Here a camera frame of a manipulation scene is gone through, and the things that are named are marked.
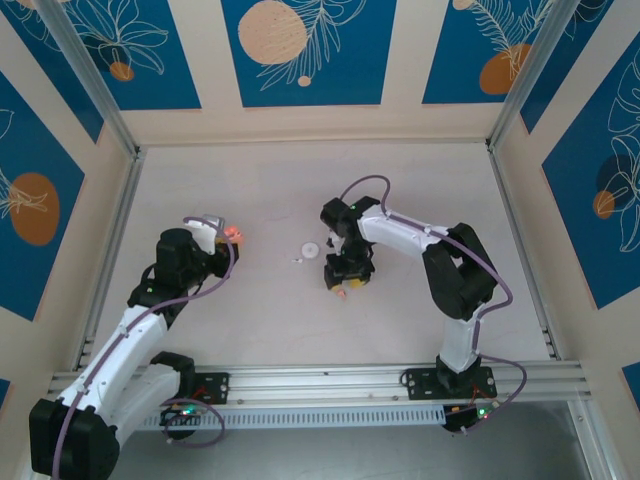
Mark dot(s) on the pink earbud charging case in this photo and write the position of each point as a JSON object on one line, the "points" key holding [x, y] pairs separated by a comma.
{"points": [[232, 232]]}

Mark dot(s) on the white round disc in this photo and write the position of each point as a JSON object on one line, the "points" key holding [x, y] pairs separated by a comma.
{"points": [[310, 250]]}

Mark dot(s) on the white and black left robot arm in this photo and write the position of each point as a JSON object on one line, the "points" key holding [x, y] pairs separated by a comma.
{"points": [[125, 345]]}

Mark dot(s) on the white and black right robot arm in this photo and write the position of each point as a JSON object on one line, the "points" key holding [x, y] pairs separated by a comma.
{"points": [[400, 230]]}

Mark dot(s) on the black electronics board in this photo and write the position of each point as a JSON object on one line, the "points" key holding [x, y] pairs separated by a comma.
{"points": [[180, 414], [470, 416]]}

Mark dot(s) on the aluminium table edge rail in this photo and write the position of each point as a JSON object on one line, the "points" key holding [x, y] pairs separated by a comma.
{"points": [[120, 225]]}

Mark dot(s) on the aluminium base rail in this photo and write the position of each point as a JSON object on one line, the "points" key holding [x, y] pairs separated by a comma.
{"points": [[325, 385]]}

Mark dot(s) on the aluminium upright frame post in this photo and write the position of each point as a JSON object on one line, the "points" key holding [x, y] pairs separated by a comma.
{"points": [[90, 75], [550, 65]]}

